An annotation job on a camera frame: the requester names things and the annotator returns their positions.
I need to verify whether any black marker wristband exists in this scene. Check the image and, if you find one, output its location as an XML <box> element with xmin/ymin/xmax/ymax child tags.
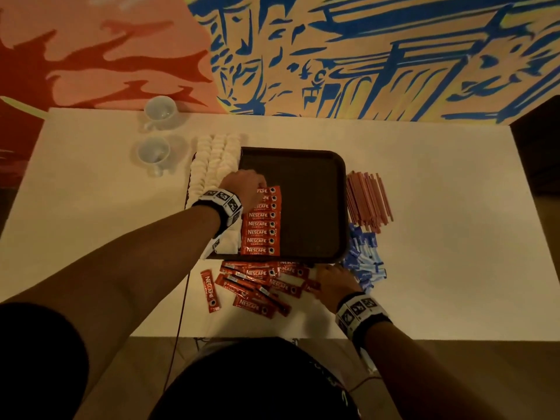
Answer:
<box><xmin>191</xmin><ymin>187</ymin><xmax>244</xmax><ymax>239</ymax></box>
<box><xmin>333</xmin><ymin>290</ymin><xmax>393</xmax><ymax>350</ymax></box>

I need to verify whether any person's right forearm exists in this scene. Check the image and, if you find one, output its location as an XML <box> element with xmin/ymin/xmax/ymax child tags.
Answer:
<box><xmin>359</xmin><ymin>320</ymin><xmax>510</xmax><ymax>420</ymax></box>

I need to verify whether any black camera cable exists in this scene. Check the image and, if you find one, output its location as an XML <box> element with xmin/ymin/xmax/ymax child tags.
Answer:
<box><xmin>164</xmin><ymin>279</ymin><xmax>192</xmax><ymax>390</ymax></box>

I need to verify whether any person's black shirt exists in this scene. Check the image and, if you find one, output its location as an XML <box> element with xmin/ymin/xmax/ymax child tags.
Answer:
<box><xmin>0</xmin><ymin>302</ymin><xmax>362</xmax><ymax>420</ymax></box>

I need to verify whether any small white cup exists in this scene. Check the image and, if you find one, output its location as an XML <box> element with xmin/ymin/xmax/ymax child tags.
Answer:
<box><xmin>142</xmin><ymin>94</ymin><xmax>180</xmax><ymax>130</ymax></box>
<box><xmin>135</xmin><ymin>136</ymin><xmax>174</xmax><ymax>179</ymax></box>

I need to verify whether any row of tea bags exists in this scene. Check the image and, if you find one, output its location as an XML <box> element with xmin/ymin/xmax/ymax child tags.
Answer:
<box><xmin>185</xmin><ymin>132</ymin><xmax>247</xmax><ymax>256</ymax></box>

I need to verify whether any pile of blue sachets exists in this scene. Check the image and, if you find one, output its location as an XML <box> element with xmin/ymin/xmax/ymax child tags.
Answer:
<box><xmin>338</xmin><ymin>222</ymin><xmax>389</xmax><ymax>293</ymax></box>

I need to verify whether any person's right hand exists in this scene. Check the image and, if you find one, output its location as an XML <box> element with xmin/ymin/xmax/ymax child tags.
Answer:
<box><xmin>314</xmin><ymin>264</ymin><xmax>365</xmax><ymax>315</ymax></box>

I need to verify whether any person's left forearm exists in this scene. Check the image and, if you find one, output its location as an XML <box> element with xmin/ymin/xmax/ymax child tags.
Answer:
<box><xmin>4</xmin><ymin>204</ymin><xmax>222</xmax><ymax>401</ymax></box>

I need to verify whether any dark brown tray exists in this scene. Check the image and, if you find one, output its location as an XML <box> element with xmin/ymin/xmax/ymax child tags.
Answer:
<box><xmin>206</xmin><ymin>146</ymin><xmax>351</xmax><ymax>265</ymax></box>

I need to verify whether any person's left hand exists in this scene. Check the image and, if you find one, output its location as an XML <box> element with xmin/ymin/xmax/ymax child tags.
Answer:
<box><xmin>218</xmin><ymin>169</ymin><xmax>269</xmax><ymax>216</ymax></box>

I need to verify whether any pile of red Nescafe sachets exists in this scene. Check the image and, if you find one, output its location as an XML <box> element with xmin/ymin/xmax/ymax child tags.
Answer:
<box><xmin>198</xmin><ymin>260</ymin><xmax>324</xmax><ymax>320</ymax></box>

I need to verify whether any row of red Nescafe sachets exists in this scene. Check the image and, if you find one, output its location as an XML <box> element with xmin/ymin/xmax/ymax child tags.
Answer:
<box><xmin>240</xmin><ymin>184</ymin><xmax>284</xmax><ymax>258</ymax></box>

